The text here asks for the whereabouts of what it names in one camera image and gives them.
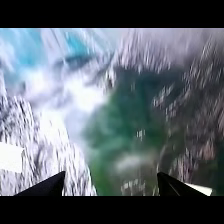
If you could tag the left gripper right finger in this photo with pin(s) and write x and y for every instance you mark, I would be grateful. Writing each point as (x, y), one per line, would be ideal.
(170, 187)

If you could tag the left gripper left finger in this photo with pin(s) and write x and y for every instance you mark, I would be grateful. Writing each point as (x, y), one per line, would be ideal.
(50, 187)

